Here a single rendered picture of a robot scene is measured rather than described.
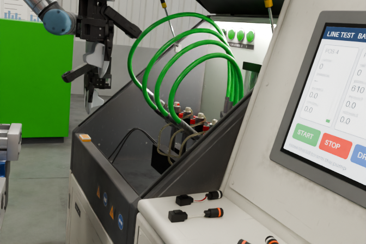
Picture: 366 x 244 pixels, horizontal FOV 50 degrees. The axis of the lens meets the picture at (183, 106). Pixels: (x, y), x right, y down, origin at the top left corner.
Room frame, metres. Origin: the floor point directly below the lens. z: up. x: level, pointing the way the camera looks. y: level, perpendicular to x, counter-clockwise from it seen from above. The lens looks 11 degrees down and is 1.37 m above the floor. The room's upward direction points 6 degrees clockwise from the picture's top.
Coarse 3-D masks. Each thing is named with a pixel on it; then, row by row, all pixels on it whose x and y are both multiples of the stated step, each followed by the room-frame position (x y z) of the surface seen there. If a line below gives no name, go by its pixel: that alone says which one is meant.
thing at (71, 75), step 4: (84, 64) 1.33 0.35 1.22; (88, 64) 1.32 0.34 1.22; (76, 68) 1.33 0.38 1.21; (80, 68) 1.31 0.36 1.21; (84, 68) 1.32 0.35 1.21; (88, 68) 1.32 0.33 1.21; (92, 68) 1.33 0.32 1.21; (68, 72) 1.30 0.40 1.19; (72, 72) 1.30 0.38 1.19; (76, 72) 1.31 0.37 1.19; (80, 72) 1.31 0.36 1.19; (84, 72) 1.32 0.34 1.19; (64, 76) 1.29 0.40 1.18; (68, 76) 1.29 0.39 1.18; (72, 76) 1.30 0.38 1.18; (76, 76) 1.30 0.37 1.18; (64, 80) 1.29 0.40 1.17; (68, 80) 1.29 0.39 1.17; (72, 80) 1.31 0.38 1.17
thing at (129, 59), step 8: (168, 16) 1.24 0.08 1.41; (176, 16) 1.25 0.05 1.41; (184, 16) 1.27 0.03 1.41; (192, 16) 1.28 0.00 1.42; (200, 16) 1.29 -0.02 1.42; (152, 24) 1.22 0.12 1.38; (160, 24) 1.23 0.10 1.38; (216, 24) 1.32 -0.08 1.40; (144, 32) 1.21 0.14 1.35; (136, 40) 1.20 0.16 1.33; (128, 56) 1.19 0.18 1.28; (128, 64) 1.19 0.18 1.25; (136, 80) 1.20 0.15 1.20
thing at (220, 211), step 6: (174, 210) 0.76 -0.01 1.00; (180, 210) 0.76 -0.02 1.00; (204, 210) 0.79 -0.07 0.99; (210, 210) 0.79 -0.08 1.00; (216, 210) 0.79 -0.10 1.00; (222, 210) 0.79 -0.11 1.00; (168, 216) 0.76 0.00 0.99; (174, 216) 0.75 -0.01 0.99; (180, 216) 0.75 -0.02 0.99; (186, 216) 0.76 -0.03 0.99; (192, 216) 0.78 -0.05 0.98; (198, 216) 0.78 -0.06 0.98; (210, 216) 0.78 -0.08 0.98; (216, 216) 0.79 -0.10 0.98
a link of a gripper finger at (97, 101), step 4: (88, 92) 1.32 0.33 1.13; (96, 92) 1.34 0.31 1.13; (96, 96) 1.34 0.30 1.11; (96, 100) 1.35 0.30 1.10; (100, 100) 1.35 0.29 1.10; (88, 104) 1.33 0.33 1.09; (92, 104) 1.34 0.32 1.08; (96, 104) 1.35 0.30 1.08; (100, 104) 1.35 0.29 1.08; (88, 108) 1.33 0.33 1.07; (88, 112) 1.34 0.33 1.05
